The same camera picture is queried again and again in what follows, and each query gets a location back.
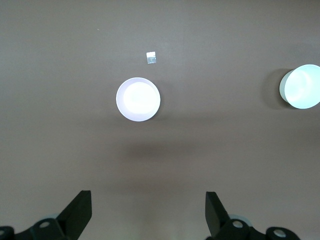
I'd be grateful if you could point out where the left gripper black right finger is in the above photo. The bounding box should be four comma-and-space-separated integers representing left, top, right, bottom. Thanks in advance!
205, 191, 301, 240

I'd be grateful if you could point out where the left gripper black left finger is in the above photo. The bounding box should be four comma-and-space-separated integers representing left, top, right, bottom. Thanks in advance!
0, 190, 93, 240

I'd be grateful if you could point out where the pink plastic bowl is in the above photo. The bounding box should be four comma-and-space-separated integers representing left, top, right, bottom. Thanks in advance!
115, 77, 162, 123

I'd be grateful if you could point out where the white plastic bowl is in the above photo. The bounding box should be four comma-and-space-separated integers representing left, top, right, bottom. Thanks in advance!
279, 64, 320, 110

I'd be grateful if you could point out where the brown table cover sheet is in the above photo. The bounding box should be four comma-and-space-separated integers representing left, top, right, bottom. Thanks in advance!
0, 0, 320, 240

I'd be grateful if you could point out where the small clear tape piece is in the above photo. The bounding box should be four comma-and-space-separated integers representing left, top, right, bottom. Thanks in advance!
145, 51, 158, 65

